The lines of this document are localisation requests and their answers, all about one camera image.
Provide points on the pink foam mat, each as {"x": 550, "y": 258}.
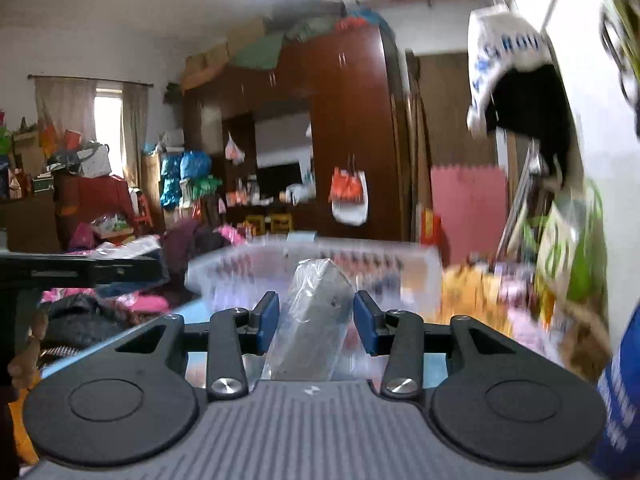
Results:
{"x": 471, "y": 204}

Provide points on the yellow patterned blanket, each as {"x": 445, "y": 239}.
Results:
{"x": 474, "y": 293}

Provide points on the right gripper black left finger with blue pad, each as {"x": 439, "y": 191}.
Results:
{"x": 232, "y": 334}

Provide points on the blue plastic bags pile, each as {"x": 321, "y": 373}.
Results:
{"x": 186, "y": 177}

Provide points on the red cabinet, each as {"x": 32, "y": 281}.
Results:
{"x": 82, "y": 200}

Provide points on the dark wooden wardrobe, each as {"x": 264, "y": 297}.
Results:
{"x": 348, "y": 83}

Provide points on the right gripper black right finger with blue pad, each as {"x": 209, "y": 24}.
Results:
{"x": 397, "y": 334}

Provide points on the grey item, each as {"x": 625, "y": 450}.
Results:
{"x": 312, "y": 326}

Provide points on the window curtain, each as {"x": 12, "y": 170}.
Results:
{"x": 112, "y": 113}

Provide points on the blue sleeve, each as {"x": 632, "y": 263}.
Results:
{"x": 617, "y": 453}

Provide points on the green white shopping bag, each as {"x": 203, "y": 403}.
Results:
{"x": 568, "y": 248}

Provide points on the red white hanging bag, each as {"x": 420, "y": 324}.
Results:
{"x": 349, "y": 197}

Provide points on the white bag with blue letters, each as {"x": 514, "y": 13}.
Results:
{"x": 498, "y": 41}

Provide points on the clear plastic basket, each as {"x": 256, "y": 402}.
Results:
{"x": 400, "y": 276}

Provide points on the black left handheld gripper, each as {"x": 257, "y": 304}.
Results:
{"x": 24, "y": 277}

